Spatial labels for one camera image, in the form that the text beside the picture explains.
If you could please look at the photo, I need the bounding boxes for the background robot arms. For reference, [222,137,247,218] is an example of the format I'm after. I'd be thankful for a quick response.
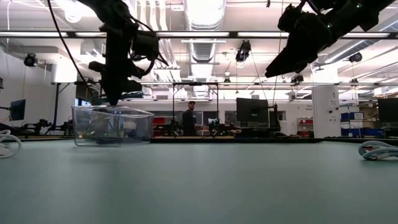
[20,119,75,137]

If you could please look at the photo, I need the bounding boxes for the black USB-C cable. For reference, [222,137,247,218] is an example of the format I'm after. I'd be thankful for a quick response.
[95,137,124,146]

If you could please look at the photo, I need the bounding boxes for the light blue USB-C cable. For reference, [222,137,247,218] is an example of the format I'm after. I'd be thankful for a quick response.
[358,140,398,162]

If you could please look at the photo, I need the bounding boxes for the clear plastic bin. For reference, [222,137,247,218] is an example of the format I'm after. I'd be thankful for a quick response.
[71,105,155,147]

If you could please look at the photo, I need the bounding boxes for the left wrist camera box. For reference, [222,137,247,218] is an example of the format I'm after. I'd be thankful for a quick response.
[130,30,160,62]

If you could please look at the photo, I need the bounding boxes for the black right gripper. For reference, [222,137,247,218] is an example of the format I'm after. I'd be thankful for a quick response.
[264,13,339,79]

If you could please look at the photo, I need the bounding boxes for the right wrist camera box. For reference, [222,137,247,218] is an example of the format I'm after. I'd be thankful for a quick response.
[277,3,301,32]

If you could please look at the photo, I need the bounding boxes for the person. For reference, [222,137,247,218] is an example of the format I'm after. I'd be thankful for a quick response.
[181,100,200,137]

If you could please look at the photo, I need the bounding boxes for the black flat monitor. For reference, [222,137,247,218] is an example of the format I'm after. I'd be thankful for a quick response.
[377,97,398,124]
[236,97,270,124]
[9,98,27,122]

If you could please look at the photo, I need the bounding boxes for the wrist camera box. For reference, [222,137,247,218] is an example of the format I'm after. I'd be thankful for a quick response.
[277,3,301,32]
[130,30,160,62]

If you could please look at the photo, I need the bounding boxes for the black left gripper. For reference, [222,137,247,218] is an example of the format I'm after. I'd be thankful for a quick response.
[88,30,147,106]

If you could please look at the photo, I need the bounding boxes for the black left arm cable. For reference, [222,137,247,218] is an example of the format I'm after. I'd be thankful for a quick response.
[46,0,95,96]

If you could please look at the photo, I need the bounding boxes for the red storage bins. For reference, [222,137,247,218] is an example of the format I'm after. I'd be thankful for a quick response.
[297,117,314,138]

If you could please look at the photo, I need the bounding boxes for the black table edge rail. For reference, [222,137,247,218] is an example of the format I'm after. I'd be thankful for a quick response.
[0,136,398,144]

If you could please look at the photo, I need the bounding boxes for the round ventilation duct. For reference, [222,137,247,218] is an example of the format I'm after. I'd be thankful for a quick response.
[182,0,227,63]

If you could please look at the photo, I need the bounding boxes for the blue storage bins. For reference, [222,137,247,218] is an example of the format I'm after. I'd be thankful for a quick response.
[340,111,384,138]

